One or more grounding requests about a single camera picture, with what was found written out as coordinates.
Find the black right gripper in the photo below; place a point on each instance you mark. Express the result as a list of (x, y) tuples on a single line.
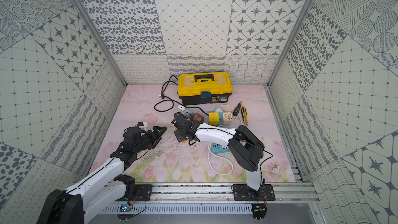
[(178, 134)]

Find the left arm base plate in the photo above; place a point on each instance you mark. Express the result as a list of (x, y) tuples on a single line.
[(143, 192)]

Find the white plug on mat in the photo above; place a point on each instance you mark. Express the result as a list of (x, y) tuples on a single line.
[(274, 170)]

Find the yellow utility knife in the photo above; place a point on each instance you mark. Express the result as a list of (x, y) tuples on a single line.
[(244, 115)]

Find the aluminium mounting rail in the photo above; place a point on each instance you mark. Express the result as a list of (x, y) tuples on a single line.
[(195, 193)]

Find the brown cube socket adapter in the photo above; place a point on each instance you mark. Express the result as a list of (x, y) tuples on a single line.
[(198, 118)]

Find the blue plug adapter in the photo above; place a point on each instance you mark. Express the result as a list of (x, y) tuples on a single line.
[(187, 113)]

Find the pink cube socket adapter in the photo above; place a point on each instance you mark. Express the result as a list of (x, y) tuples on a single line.
[(227, 118)]

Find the yellow black toolbox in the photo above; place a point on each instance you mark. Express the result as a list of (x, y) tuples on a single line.
[(204, 88)]

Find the black handle screwdriver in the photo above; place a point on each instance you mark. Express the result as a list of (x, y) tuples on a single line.
[(237, 109)]

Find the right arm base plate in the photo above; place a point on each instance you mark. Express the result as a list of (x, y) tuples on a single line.
[(242, 192)]

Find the white charger adapter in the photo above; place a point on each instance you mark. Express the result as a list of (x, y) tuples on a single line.
[(181, 108)]

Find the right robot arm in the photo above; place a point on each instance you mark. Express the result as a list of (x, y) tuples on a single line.
[(245, 147)]

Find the teal round-end power strip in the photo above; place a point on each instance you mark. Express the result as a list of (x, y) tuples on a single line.
[(220, 111)]

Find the teal USB power strip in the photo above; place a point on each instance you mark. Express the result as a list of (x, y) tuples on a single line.
[(217, 149)]

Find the yellow cube socket adapter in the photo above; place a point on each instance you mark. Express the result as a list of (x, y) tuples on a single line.
[(213, 119)]

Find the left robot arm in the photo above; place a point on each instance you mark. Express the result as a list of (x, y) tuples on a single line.
[(81, 202)]

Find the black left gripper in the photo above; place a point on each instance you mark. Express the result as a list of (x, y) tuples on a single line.
[(151, 136)]

